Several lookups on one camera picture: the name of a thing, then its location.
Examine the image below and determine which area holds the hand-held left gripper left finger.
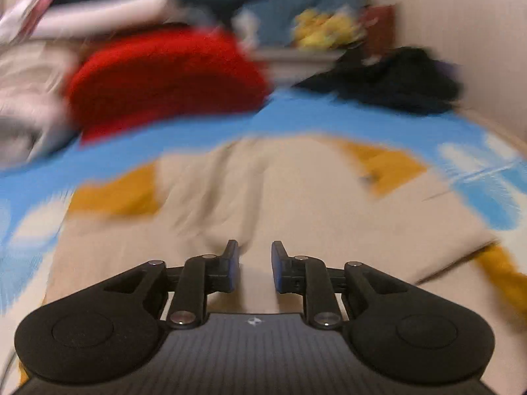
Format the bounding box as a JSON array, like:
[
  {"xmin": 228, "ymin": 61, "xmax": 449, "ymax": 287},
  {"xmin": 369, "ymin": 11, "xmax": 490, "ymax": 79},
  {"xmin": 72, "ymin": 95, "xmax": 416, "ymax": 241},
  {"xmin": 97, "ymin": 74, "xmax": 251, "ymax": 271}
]
[{"xmin": 78, "ymin": 240, "xmax": 241, "ymax": 330}]

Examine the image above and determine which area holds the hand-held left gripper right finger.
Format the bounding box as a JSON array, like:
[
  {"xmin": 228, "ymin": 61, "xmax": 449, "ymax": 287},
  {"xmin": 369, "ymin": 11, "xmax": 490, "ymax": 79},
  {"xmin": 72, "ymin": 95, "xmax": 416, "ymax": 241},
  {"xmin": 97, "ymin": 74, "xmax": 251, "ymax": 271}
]
[{"xmin": 271, "ymin": 241, "xmax": 433, "ymax": 330}]

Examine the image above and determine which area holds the beige and yellow jacket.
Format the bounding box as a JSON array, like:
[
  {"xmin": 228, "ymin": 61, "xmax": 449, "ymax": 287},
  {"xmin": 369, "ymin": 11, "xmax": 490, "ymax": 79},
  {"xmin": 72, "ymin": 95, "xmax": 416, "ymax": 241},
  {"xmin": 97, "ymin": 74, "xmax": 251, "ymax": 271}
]
[{"xmin": 43, "ymin": 135, "xmax": 527, "ymax": 332}]

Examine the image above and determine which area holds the black clothes pile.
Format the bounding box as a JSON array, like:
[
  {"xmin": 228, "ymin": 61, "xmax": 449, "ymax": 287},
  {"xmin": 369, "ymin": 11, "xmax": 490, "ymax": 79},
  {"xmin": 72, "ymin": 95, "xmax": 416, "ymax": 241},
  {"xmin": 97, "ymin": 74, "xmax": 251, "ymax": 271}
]
[{"xmin": 294, "ymin": 46, "xmax": 464, "ymax": 116}]

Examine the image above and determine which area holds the blue white printed bed sheet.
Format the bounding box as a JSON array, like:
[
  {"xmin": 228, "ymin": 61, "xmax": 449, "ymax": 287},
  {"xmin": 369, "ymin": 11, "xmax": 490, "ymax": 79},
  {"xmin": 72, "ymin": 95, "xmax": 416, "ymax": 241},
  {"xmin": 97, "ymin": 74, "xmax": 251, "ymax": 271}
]
[{"xmin": 0, "ymin": 86, "xmax": 527, "ymax": 379}]

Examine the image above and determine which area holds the red folded blanket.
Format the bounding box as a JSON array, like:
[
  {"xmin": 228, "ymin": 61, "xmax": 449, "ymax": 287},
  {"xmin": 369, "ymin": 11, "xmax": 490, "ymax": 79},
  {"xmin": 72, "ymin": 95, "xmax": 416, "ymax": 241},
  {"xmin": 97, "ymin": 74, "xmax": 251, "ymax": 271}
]
[{"xmin": 66, "ymin": 29, "xmax": 272, "ymax": 143}]

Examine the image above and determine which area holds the grey window sill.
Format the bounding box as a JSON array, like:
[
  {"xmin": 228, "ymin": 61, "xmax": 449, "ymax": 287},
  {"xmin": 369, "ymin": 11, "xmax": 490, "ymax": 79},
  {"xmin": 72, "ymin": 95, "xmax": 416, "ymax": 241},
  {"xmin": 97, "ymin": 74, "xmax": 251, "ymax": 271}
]
[{"xmin": 251, "ymin": 47, "xmax": 350, "ymax": 63}]

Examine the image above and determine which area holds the white plush toy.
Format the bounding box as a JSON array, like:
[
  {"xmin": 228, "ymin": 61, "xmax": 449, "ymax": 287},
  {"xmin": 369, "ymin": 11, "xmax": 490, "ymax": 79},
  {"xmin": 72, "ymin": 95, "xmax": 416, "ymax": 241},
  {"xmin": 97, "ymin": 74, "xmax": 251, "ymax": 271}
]
[{"xmin": 236, "ymin": 8, "xmax": 260, "ymax": 46}]

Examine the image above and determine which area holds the yellow plush toy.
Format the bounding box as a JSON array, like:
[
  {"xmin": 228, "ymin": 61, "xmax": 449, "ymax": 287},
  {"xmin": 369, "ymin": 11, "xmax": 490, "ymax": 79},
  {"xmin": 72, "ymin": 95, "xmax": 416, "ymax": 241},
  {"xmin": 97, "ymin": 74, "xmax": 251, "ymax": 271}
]
[
  {"xmin": 293, "ymin": 8, "xmax": 330, "ymax": 49},
  {"xmin": 326, "ymin": 12, "xmax": 364, "ymax": 47}
]

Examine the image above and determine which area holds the white speckled folded quilt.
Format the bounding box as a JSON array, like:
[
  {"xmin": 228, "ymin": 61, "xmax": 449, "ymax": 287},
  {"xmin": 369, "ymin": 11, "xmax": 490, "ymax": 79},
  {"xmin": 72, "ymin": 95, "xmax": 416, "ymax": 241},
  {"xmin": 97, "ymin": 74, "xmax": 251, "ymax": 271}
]
[{"xmin": 0, "ymin": 99, "xmax": 79, "ymax": 169}]

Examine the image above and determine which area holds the white folded duvet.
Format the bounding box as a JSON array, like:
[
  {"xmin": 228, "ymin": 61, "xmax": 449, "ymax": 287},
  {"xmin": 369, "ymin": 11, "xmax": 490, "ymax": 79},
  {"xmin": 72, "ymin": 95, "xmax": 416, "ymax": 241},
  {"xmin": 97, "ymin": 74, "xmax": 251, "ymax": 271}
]
[{"xmin": 31, "ymin": 0, "xmax": 178, "ymax": 40}]

